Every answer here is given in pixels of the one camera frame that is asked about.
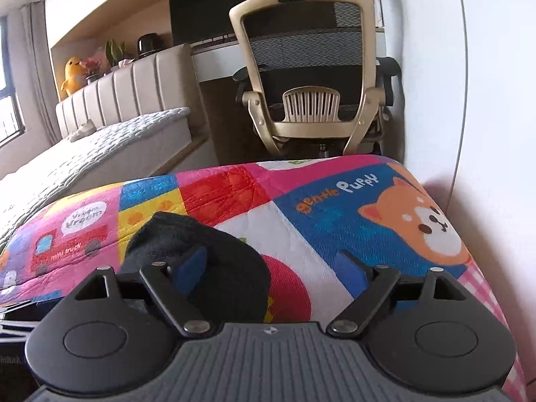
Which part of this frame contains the black jar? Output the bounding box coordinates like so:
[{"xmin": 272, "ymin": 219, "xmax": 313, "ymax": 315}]
[{"xmin": 137, "ymin": 33, "xmax": 160, "ymax": 60}]

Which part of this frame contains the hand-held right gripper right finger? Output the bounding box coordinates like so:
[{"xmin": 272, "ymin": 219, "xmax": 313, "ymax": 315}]
[{"xmin": 327, "ymin": 250, "xmax": 466, "ymax": 338}]

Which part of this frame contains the keyboard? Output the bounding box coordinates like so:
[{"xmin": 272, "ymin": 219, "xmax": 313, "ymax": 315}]
[{"xmin": 192, "ymin": 33, "xmax": 240, "ymax": 54}]

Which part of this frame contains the black knit garment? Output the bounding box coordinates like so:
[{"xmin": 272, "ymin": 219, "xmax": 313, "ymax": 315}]
[{"xmin": 121, "ymin": 211, "xmax": 272, "ymax": 324}]

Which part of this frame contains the yellow plush toy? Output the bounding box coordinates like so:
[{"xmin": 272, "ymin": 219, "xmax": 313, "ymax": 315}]
[{"xmin": 60, "ymin": 56, "xmax": 85, "ymax": 98}]

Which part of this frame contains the small white bundle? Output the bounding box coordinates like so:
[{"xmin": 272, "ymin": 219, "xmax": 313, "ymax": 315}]
[{"xmin": 69, "ymin": 121, "xmax": 98, "ymax": 143}]

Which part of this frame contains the beige padded bed headboard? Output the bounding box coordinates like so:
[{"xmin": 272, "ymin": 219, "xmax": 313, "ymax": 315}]
[{"xmin": 55, "ymin": 43, "xmax": 210, "ymax": 164}]

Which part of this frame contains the grey curtain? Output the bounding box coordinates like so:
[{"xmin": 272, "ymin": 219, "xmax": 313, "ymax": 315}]
[{"xmin": 20, "ymin": 2, "xmax": 60, "ymax": 144}]

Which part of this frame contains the beige mesh office chair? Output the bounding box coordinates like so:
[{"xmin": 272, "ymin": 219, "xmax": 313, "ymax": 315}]
[{"xmin": 228, "ymin": 0, "xmax": 403, "ymax": 158}]

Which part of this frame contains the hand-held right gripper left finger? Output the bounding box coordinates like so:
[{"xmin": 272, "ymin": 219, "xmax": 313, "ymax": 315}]
[{"xmin": 74, "ymin": 246, "xmax": 211, "ymax": 337}]

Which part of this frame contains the green potted plant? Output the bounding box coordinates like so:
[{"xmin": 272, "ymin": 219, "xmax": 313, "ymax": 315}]
[{"xmin": 105, "ymin": 40, "xmax": 127, "ymax": 66}]

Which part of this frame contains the white wardrobe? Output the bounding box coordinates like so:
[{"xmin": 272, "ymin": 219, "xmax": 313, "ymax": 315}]
[{"xmin": 372, "ymin": 0, "xmax": 536, "ymax": 344}]

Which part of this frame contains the colourful printed blanket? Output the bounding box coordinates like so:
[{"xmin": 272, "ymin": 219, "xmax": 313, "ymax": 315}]
[{"xmin": 0, "ymin": 155, "xmax": 527, "ymax": 402}]

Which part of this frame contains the window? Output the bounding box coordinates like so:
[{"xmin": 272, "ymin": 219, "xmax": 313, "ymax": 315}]
[{"xmin": 0, "ymin": 16, "xmax": 26, "ymax": 148}]

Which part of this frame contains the dark computer monitor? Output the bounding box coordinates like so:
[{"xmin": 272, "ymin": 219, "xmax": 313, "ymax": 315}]
[{"xmin": 169, "ymin": 0, "xmax": 378, "ymax": 48}]

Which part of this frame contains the white quilted bed cover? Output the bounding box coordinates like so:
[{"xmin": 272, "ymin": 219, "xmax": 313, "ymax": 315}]
[{"xmin": 0, "ymin": 107, "xmax": 192, "ymax": 253}]

